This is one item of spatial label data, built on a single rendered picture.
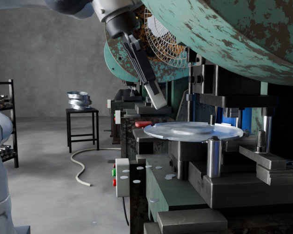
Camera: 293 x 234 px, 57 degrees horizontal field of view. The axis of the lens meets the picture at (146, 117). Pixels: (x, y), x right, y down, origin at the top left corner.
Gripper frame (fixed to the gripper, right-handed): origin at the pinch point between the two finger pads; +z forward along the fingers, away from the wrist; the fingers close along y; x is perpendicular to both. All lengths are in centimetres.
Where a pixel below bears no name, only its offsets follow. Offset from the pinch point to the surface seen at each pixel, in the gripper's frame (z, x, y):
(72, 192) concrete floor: 63, -73, -159
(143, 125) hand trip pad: 14.3, -3.1, -40.3
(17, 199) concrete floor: 45, -110, -153
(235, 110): 15.9, 20.4, -7.0
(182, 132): 13.8, 3.1, -5.8
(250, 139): 23.7, 19.2, -1.8
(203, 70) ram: 0.8, 15.7, -5.1
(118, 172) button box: 23.7, -19.8, -31.0
